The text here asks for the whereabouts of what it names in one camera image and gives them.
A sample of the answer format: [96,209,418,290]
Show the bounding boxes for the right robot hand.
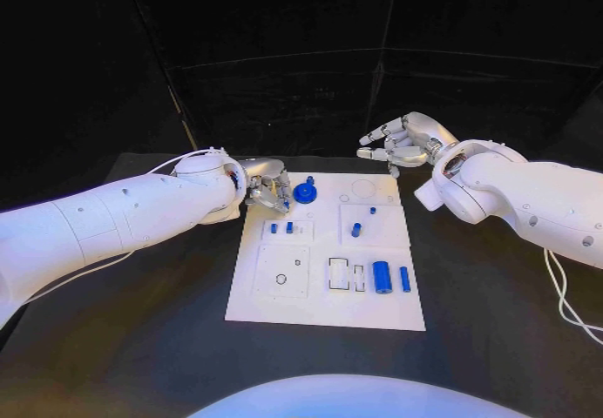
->
[354,111,461,179]

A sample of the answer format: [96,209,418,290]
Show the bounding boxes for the thick long blue cylinder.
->
[372,260,393,295]

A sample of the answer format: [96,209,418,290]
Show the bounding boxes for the blue gear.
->
[291,183,318,205]

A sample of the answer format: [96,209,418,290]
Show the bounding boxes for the white cable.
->
[542,247,603,346]
[144,147,227,175]
[21,249,136,306]

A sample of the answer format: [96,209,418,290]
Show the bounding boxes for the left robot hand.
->
[237,158,294,215]

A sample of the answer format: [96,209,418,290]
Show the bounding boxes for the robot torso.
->
[185,374,530,418]

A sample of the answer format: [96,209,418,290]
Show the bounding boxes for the white task board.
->
[223,172,426,332]

